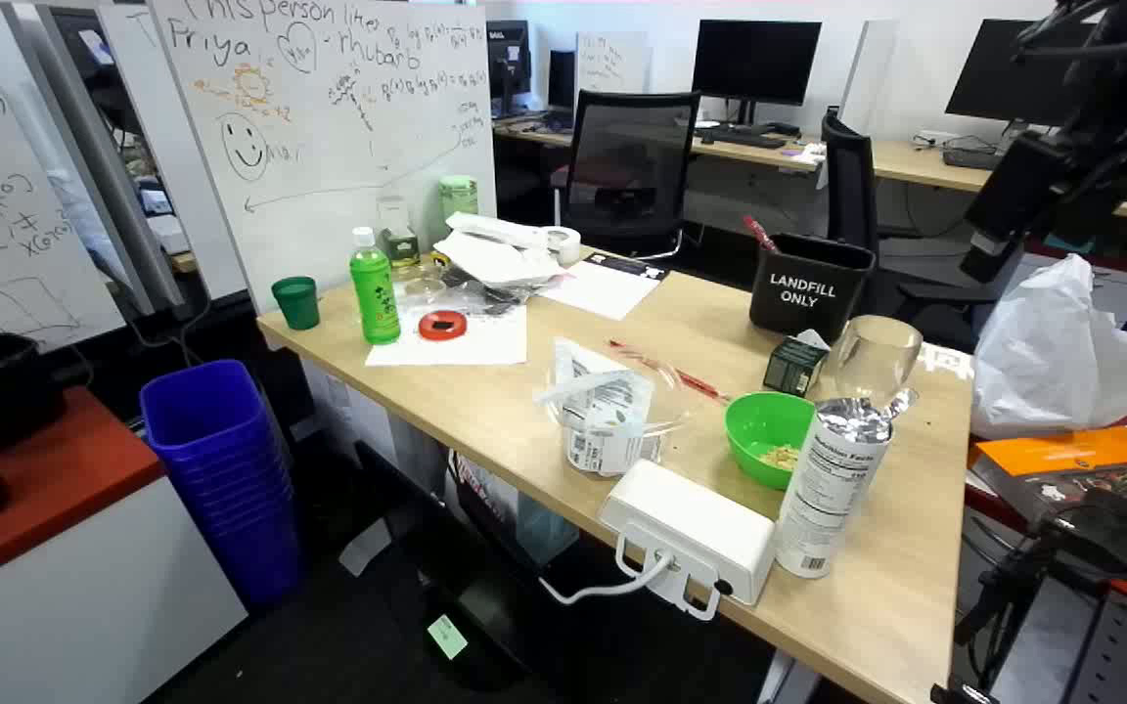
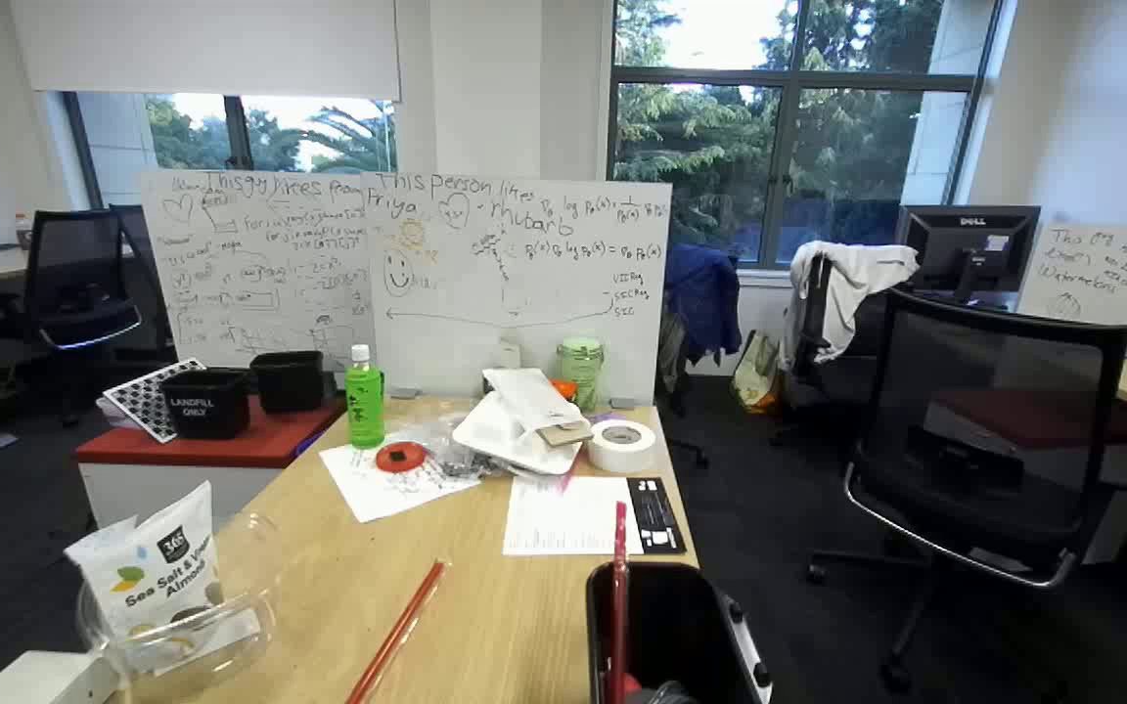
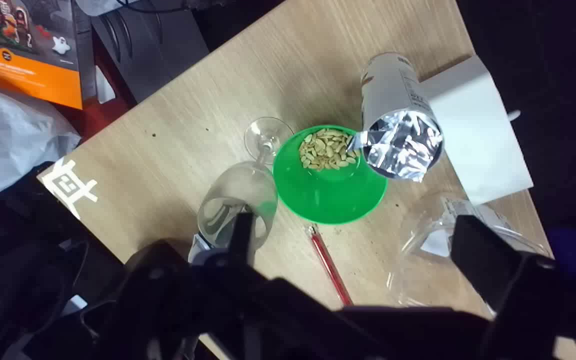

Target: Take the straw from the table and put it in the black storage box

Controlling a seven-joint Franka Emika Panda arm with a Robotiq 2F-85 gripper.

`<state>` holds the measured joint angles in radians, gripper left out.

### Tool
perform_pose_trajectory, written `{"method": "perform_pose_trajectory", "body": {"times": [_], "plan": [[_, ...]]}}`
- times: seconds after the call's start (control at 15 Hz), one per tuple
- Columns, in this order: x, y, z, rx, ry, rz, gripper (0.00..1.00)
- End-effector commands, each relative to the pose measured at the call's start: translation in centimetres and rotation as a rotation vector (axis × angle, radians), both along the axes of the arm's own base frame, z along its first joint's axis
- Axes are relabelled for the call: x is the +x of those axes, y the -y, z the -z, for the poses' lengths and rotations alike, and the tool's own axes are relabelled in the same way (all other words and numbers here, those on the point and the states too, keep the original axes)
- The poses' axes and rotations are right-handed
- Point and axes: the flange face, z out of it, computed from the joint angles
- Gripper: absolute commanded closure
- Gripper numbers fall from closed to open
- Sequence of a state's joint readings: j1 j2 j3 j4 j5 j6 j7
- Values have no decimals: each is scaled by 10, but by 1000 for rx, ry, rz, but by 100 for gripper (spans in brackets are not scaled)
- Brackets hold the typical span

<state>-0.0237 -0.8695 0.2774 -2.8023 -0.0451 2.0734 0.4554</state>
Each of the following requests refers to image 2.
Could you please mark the white snack bag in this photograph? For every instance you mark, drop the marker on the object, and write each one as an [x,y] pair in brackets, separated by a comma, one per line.
[155,562]

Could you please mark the white tape roll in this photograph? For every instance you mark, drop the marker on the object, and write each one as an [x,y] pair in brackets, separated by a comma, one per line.
[596,451]

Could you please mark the white cabinet with red top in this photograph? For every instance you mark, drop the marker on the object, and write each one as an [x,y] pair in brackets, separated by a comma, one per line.
[262,446]

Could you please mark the black plastic bin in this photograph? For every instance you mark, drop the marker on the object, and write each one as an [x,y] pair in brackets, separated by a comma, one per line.
[207,402]
[290,382]

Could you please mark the black flat strip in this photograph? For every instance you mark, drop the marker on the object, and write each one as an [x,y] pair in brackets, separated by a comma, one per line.
[653,520]

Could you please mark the black office chair with armrests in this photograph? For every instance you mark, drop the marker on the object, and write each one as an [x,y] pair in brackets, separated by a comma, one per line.
[75,266]

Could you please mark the pile of white papers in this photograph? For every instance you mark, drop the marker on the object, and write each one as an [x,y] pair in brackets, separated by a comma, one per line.
[511,425]

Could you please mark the small written whiteboard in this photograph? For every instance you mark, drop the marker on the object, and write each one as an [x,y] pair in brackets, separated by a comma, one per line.
[1095,277]

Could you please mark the yellow green bag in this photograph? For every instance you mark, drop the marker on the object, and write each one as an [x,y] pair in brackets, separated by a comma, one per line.
[761,374]

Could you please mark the red tape roll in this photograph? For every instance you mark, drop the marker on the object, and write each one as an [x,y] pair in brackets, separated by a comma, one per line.
[383,459]

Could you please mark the whiteboard with smiley drawing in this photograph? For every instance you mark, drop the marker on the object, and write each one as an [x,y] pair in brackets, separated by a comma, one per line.
[524,258]

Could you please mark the white jacket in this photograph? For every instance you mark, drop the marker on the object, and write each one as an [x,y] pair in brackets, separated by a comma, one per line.
[851,277]

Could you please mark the green plastic bottle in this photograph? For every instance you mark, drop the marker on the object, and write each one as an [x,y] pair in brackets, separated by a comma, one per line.
[363,404]

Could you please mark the white printed paper sheet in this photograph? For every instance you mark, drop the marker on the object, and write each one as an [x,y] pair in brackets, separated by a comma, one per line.
[379,498]

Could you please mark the small black monitor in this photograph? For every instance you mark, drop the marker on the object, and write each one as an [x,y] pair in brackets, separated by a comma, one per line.
[966,241]

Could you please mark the green wipes container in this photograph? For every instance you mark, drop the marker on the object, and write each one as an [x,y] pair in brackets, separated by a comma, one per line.
[581,364]

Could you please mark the checkered tray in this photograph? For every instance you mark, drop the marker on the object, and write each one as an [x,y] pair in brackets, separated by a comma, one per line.
[134,404]

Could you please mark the black chair with jacket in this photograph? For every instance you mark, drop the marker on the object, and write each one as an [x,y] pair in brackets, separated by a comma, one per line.
[810,316]

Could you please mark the black storage box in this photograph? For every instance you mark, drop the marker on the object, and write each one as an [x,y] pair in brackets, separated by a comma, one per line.
[687,627]

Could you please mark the clear bottle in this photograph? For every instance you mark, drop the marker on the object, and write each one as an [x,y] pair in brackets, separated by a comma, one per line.
[511,350]

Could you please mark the whiteboard with dense writing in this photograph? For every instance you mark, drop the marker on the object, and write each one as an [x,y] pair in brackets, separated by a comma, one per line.
[262,258]

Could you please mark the blue jacket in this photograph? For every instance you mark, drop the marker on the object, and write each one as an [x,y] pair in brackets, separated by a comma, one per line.
[700,297]

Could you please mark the white roller blind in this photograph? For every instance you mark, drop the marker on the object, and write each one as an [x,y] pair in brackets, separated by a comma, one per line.
[204,45]

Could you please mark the black mesh office chair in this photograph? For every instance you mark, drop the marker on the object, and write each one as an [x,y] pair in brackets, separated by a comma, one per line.
[978,393]

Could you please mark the red straw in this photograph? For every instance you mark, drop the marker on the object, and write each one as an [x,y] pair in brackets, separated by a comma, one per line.
[618,588]
[397,630]

